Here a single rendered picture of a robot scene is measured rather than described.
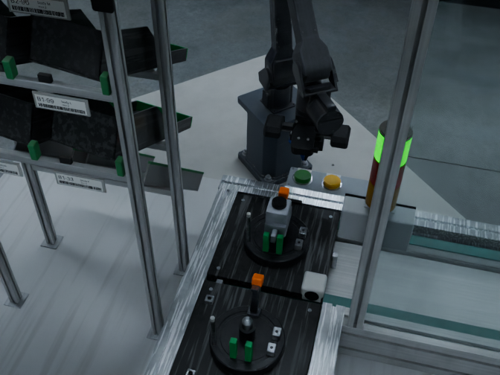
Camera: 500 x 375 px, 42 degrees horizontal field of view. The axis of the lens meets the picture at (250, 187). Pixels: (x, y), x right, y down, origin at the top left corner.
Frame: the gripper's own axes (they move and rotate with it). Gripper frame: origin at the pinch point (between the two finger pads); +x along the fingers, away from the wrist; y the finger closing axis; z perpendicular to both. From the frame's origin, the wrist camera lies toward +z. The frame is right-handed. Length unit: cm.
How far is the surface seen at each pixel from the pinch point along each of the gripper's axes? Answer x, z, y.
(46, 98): -39, 42, -34
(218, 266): 8.7, 30.6, -12.5
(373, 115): 105, -152, 17
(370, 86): 105, -176, 13
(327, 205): 9.8, 7.1, 7.0
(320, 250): 8.8, 21.3, 7.3
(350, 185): 9.8, -0.6, 11.3
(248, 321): 1.0, 47.0, -2.5
